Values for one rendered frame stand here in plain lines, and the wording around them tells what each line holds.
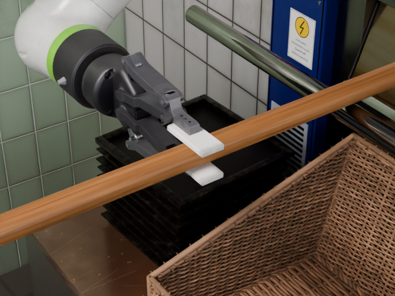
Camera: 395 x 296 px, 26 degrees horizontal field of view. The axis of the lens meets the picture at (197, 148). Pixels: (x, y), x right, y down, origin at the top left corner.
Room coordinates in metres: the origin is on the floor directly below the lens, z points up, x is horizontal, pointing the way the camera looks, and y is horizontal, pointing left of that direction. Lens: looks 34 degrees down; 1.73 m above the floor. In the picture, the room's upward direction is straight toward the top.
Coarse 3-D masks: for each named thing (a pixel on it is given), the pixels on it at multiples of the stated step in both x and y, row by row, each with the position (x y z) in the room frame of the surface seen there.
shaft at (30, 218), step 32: (320, 96) 0.89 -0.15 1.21; (352, 96) 0.91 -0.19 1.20; (224, 128) 0.82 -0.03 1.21; (256, 128) 0.83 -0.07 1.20; (288, 128) 0.85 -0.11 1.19; (160, 160) 0.76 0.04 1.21; (192, 160) 0.77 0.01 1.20; (64, 192) 0.70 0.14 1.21; (96, 192) 0.71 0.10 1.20; (128, 192) 0.73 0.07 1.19; (0, 224) 0.65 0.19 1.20; (32, 224) 0.66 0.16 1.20
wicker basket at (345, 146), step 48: (336, 144) 1.34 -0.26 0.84; (288, 192) 1.27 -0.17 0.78; (336, 192) 1.34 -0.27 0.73; (384, 192) 1.26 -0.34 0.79; (240, 240) 1.20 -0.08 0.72; (336, 240) 1.29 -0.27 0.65; (384, 240) 1.22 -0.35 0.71; (192, 288) 1.14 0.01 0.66; (240, 288) 1.21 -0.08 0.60; (288, 288) 1.22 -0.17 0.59; (336, 288) 1.22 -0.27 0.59; (384, 288) 1.18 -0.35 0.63
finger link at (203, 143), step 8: (168, 128) 0.81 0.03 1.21; (176, 128) 0.81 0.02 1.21; (200, 128) 0.81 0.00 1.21; (176, 136) 0.80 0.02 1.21; (184, 136) 0.79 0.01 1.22; (192, 136) 0.79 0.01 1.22; (200, 136) 0.79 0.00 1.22; (208, 136) 0.79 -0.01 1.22; (192, 144) 0.78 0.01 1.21; (200, 144) 0.78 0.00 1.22; (208, 144) 0.78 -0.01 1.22; (216, 144) 0.78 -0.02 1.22; (200, 152) 0.76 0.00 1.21; (208, 152) 0.76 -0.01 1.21
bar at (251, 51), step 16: (192, 16) 1.21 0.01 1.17; (208, 16) 1.19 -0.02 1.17; (208, 32) 1.17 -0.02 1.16; (224, 32) 1.14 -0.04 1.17; (240, 32) 1.14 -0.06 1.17; (240, 48) 1.10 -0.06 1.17; (256, 48) 1.09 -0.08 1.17; (256, 64) 1.07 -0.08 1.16; (272, 64) 1.05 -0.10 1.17; (288, 64) 1.04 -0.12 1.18; (288, 80) 1.01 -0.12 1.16; (304, 80) 0.99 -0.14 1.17; (304, 96) 0.98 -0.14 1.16; (336, 112) 0.93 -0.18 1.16; (352, 112) 0.92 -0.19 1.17; (368, 112) 0.91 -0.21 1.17; (352, 128) 0.91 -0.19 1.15; (368, 128) 0.89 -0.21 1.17; (384, 128) 0.87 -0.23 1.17; (384, 144) 0.86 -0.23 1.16
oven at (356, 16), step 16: (352, 0) 1.45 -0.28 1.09; (368, 0) 1.42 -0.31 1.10; (384, 0) 1.38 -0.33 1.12; (352, 16) 1.44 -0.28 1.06; (368, 16) 1.42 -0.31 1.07; (336, 32) 1.47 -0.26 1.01; (352, 32) 1.44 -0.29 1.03; (336, 48) 1.47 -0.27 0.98; (352, 48) 1.43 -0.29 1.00; (336, 64) 1.47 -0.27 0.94; (352, 64) 1.43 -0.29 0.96; (336, 80) 1.46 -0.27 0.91; (336, 128) 1.45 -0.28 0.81; (336, 208) 1.43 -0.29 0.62; (336, 224) 1.42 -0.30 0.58
